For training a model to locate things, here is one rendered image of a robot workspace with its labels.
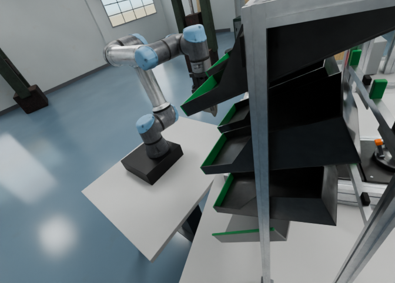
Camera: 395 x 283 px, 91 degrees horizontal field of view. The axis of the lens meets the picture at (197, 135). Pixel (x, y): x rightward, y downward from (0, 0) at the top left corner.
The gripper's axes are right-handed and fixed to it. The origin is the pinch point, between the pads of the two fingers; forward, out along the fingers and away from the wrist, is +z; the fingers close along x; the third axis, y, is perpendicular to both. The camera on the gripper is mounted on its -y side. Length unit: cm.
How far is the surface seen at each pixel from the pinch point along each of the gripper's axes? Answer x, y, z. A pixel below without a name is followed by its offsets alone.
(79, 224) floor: 25, 169, 123
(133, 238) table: 46, 34, 37
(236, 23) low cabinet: -598, 109, 63
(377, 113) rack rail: 36, -40, -23
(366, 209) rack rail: 44, -41, -8
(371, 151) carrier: -10, -63, 26
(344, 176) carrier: 6, -50, 26
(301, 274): 41, -34, 37
